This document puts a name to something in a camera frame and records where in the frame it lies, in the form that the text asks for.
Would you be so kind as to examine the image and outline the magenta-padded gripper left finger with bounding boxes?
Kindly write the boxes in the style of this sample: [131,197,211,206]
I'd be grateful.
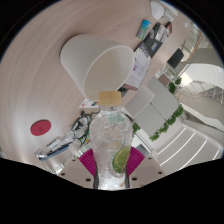
[57,148,100,190]

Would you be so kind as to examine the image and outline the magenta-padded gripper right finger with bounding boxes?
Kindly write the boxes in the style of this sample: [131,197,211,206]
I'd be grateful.
[126,146,166,188]

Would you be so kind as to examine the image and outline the clear lime-label drink bottle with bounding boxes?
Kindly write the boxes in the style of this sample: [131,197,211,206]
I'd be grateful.
[89,90,133,191]

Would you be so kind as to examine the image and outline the clear plastic-wrapped white packet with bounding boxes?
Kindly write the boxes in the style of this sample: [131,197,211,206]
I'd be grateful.
[35,150,51,162]

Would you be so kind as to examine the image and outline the ceiling strip lights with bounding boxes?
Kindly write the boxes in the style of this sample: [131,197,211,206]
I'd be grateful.
[156,128,222,168]

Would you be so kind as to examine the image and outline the flat round red coaster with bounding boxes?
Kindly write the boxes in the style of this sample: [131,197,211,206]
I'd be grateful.
[30,119,52,137]

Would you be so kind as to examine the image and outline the white planter box with greenery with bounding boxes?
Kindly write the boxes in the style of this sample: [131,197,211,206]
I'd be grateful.
[124,77,185,142]

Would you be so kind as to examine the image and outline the small brown planter with plant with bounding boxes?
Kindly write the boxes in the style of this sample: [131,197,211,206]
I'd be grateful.
[158,73,183,95]

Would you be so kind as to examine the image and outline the open white-paged book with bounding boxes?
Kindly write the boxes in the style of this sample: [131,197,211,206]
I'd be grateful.
[123,41,153,92]

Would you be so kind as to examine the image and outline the black chair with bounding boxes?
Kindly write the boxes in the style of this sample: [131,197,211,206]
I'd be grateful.
[166,48,185,69]

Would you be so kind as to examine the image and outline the black flat device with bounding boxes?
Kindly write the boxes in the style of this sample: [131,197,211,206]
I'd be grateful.
[150,21,173,39]

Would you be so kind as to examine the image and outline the teal printed small packet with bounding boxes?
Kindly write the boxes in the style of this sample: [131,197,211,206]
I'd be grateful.
[135,19,152,40]

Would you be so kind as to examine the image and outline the white charger block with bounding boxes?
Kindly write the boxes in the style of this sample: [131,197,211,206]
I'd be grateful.
[163,8,180,23]

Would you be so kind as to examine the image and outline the white computer mouse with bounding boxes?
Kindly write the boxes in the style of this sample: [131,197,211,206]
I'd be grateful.
[149,0,166,20]

